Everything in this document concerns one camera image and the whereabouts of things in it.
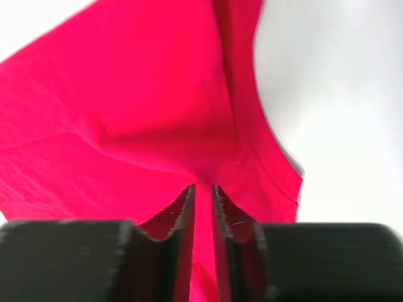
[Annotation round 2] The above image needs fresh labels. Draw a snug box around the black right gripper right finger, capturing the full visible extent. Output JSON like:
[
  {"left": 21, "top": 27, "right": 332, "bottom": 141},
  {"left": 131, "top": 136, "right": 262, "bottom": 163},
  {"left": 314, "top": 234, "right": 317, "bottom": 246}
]
[{"left": 212, "top": 186, "right": 402, "bottom": 301}]

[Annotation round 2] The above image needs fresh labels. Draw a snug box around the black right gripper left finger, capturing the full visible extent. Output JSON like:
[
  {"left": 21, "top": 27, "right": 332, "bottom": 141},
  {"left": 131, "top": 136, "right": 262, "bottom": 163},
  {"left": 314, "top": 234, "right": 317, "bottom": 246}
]
[{"left": 1, "top": 185, "right": 195, "bottom": 302}]

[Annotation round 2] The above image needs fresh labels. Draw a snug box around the magenta t shirt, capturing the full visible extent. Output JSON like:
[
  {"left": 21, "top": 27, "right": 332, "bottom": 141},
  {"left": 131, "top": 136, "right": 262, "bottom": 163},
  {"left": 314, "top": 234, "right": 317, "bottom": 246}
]
[{"left": 1, "top": 1, "right": 302, "bottom": 301}]

